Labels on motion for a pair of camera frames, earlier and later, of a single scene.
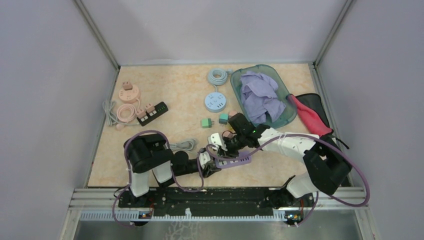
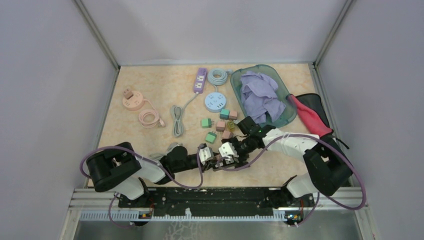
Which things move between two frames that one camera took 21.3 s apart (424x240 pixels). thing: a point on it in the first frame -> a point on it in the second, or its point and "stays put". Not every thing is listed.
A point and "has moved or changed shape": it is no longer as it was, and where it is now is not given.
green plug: [206, 123] stays put
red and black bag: [312, 111] stays put
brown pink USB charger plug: [232, 113] stays put
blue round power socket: [215, 102] stays put
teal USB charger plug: [223, 118] has moved or changed shape
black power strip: [159, 109] -> [227, 163]
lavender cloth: [259, 94] stays put
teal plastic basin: [289, 112] stays put
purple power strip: [244, 157] has moved or changed shape
